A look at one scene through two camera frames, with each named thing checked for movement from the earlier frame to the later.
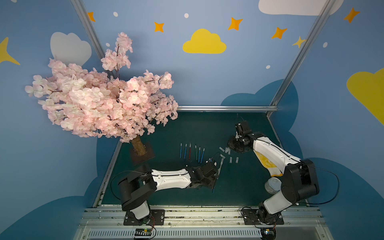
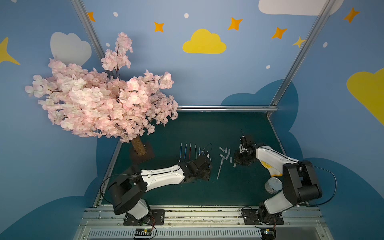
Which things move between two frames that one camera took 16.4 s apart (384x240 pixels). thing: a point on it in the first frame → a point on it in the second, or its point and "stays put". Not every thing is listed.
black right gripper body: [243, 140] → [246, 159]
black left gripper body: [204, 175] → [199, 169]
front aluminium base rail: [109, 224] stays put
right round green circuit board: [268, 233] stays put
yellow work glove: [273, 169] stays put
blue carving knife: [185, 151] stays put
